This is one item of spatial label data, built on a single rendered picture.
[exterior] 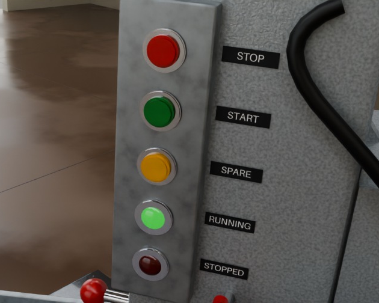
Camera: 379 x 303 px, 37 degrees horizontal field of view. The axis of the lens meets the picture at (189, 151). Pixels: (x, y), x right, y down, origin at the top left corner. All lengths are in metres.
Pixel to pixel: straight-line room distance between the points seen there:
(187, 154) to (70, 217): 2.66
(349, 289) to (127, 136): 0.25
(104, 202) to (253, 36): 2.84
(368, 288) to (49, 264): 2.30
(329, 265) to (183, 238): 0.13
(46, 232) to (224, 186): 2.52
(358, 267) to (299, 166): 0.12
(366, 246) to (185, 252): 0.16
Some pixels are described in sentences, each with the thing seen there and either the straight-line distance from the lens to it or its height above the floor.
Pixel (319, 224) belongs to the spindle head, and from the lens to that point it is 0.51.
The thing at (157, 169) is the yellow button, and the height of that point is 1.37.
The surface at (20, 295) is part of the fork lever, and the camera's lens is 0.89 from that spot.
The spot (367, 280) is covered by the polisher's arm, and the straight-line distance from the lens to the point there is 0.55.
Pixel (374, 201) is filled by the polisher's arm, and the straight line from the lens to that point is 0.51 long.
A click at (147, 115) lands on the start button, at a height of 1.42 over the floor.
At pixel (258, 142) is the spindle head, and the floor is 1.40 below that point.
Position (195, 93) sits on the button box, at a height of 1.44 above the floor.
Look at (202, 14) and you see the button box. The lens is 0.44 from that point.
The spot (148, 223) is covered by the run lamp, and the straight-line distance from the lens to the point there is 0.51.
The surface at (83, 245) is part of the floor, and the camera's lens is 2.88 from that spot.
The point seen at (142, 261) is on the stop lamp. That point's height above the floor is 1.27.
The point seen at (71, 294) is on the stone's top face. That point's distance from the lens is 1.23.
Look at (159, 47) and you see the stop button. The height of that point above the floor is 1.48.
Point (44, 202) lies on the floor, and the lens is 3.27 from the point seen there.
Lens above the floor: 1.58
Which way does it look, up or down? 23 degrees down
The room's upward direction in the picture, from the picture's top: 5 degrees clockwise
